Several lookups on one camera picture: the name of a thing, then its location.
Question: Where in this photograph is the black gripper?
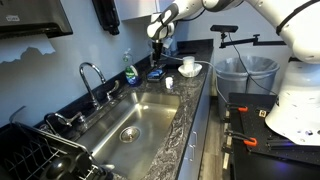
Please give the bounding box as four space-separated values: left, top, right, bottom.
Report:
151 39 165 65

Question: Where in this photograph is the small white jar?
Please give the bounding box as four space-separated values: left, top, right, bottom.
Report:
165 76 175 90

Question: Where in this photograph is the clear dish soap bottle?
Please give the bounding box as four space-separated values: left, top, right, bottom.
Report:
122 48 141 87

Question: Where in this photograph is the stainless steel sink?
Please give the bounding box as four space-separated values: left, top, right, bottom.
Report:
75 91 181 180

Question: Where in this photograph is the tall chrome faucet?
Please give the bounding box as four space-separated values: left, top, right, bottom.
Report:
78 61 108 110

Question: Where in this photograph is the gray trash can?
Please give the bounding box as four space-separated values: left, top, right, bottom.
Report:
214 57 250 118
246 55 281 96

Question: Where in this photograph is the white base cabinet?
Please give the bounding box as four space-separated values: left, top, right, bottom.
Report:
176 66 214 180

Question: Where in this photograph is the sink drain strainer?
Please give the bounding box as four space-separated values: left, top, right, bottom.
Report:
118 125 142 144

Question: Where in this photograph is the gray trash bin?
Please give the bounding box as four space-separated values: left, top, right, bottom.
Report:
227 32 278 97

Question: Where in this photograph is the small chrome side faucet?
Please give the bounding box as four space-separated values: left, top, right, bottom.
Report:
44 111 86 129

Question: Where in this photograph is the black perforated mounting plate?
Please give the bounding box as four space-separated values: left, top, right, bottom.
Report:
238 106 320 166

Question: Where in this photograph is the paper towel dispenser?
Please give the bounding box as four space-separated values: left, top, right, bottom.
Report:
0 0 74 39

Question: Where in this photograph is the white paper towel sheet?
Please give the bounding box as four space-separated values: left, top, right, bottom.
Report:
0 33 57 64

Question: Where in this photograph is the black round utensil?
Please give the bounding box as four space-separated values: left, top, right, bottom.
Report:
39 152 93 180

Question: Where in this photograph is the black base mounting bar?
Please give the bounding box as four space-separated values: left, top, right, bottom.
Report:
265 138 320 152

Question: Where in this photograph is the black dish rack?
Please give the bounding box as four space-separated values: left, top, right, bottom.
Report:
0 121 113 180

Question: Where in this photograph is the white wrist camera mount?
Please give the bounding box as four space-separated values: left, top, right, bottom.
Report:
163 36 174 50

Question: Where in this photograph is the white cable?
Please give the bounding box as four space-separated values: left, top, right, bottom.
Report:
161 53 231 106

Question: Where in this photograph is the white wall cabinet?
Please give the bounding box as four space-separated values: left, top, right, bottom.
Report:
114 0 174 21

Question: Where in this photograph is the chrome faucet lever handle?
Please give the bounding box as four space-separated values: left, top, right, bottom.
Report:
106 79 120 102

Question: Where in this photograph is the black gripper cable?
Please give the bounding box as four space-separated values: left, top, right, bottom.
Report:
181 8 206 23

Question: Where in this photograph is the black wall soap dispenser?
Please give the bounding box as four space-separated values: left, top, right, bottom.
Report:
91 0 121 36

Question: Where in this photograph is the black camera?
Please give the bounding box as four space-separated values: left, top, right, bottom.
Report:
210 24 239 33

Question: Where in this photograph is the black clamp with orange handle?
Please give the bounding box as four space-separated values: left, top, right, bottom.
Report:
224 103 249 123
223 129 258 154

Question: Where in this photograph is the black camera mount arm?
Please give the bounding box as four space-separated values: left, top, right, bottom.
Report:
219 32 288 49

